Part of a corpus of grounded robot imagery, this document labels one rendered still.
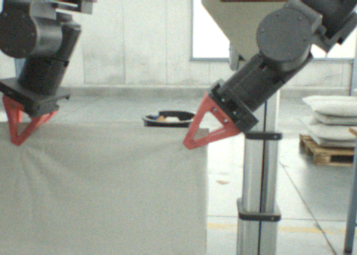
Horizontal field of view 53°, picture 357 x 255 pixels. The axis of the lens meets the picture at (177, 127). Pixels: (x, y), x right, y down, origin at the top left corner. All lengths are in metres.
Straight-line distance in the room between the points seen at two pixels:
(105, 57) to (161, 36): 1.43
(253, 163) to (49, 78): 0.72
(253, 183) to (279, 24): 0.77
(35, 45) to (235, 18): 0.58
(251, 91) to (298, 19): 0.11
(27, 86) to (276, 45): 0.33
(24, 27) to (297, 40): 0.30
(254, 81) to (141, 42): 8.19
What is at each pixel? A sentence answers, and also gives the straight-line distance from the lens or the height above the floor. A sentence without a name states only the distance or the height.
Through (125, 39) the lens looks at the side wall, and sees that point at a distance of 8.72.
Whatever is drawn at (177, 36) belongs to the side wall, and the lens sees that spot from 8.53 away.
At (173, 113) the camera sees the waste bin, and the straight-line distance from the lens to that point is 3.08.
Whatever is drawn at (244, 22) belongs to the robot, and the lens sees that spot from 0.94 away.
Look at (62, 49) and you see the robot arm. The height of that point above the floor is 1.19.
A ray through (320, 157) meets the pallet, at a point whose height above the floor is 0.08.
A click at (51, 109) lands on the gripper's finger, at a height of 1.10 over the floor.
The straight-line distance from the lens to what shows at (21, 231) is 0.66.
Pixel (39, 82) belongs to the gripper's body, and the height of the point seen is 1.15.
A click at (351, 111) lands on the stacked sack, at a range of 3.90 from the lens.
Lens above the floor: 1.20
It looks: 13 degrees down
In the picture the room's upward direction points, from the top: straight up
